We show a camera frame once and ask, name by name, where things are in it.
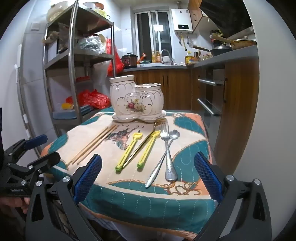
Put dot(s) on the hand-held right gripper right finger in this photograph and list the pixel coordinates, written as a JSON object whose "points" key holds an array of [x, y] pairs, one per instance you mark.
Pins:
{"points": [[208, 176]]}

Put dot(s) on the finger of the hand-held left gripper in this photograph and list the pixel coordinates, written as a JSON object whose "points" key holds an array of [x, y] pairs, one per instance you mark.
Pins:
{"points": [[47, 161], [37, 140]]}

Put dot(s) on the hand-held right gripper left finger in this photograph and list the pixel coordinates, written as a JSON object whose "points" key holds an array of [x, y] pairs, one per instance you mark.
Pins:
{"points": [[89, 176]]}

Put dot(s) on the wooden chopstick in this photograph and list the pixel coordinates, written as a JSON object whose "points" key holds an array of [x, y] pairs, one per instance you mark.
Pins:
{"points": [[92, 144], [96, 144], [87, 146]]}

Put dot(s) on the yellow plastic tongs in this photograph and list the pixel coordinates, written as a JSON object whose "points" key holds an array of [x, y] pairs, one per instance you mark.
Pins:
{"points": [[148, 149], [129, 150]]}

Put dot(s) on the floral ceramic utensil holder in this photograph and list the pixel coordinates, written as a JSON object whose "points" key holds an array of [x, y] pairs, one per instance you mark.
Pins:
{"points": [[134, 97]]}

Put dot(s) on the person's left hand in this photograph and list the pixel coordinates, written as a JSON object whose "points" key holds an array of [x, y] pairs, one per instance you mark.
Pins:
{"points": [[13, 205]]}

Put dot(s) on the printed quilted table cloth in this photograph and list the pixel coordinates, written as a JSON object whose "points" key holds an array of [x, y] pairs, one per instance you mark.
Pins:
{"points": [[104, 151]]}

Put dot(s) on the silver fork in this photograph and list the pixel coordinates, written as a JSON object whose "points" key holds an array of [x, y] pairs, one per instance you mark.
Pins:
{"points": [[170, 171]]}

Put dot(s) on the silver flower-shaped spoon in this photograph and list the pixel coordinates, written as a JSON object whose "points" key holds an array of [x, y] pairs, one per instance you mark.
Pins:
{"points": [[153, 175]]}

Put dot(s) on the gold slender metal utensil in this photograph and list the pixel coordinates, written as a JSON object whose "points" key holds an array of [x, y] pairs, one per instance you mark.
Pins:
{"points": [[138, 148]]}

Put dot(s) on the white refrigerator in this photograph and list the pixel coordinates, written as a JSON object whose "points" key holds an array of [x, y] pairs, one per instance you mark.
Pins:
{"points": [[30, 81]]}

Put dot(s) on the crumpled red plastic bag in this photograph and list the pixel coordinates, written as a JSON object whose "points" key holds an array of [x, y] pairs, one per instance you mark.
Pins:
{"points": [[94, 98]]}

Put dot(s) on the built-in oven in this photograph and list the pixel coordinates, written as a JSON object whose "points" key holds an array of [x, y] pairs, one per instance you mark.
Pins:
{"points": [[210, 99]]}

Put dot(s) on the red flat item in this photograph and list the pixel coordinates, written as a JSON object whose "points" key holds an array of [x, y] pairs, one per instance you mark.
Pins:
{"points": [[83, 78]]}

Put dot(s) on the wooden lower cabinets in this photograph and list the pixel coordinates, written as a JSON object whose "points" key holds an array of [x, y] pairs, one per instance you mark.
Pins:
{"points": [[240, 104]]}

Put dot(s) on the wooden cabinets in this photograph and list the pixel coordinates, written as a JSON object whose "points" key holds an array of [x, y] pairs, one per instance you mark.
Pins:
{"points": [[196, 16], [240, 104]]}

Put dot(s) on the metal shelf rack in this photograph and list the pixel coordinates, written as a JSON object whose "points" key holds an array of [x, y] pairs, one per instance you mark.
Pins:
{"points": [[74, 53]]}

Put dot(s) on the clear plastic bag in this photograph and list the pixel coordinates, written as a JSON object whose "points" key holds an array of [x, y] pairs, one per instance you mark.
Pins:
{"points": [[91, 44]]}

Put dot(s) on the hanging red plastic bag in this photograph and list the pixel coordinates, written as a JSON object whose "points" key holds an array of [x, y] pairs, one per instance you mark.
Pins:
{"points": [[115, 61]]}

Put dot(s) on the yellow cooking oil bottle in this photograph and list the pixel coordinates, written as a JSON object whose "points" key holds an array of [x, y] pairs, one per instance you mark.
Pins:
{"points": [[189, 59]]}

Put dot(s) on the row of seasoning bottles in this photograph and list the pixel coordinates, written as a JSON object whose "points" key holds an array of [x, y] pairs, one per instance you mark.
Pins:
{"points": [[203, 56]]}

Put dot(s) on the grey kitchen countertop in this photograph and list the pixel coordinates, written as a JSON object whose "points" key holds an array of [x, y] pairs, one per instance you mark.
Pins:
{"points": [[231, 58]]}

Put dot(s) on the dark red pressure cooker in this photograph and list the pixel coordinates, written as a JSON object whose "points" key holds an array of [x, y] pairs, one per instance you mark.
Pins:
{"points": [[129, 60]]}

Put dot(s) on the black wok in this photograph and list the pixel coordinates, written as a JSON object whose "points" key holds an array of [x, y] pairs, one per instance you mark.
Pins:
{"points": [[219, 49]]}

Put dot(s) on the metal sink faucet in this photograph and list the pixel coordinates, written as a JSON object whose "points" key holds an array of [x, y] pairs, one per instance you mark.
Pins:
{"points": [[166, 54]]}

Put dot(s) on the white lidded pot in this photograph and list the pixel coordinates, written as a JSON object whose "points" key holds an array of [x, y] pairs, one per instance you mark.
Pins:
{"points": [[57, 10]]}

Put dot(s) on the golden frying pan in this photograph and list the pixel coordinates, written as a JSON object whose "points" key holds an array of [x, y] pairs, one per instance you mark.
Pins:
{"points": [[242, 42]]}

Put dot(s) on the kitchen window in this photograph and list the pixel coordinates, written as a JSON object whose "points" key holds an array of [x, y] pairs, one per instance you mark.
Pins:
{"points": [[152, 34]]}

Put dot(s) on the white water heater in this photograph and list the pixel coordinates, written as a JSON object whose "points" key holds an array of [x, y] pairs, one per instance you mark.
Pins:
{"points": [[181, 19]]}

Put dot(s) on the wooden upper cabinets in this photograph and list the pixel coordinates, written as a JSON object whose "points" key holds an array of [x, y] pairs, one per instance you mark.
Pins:
{"points": [[196, 16]]}

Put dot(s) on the black range hood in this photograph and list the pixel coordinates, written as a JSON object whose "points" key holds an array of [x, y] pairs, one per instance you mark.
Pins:
{"points": [[226, 16]]}

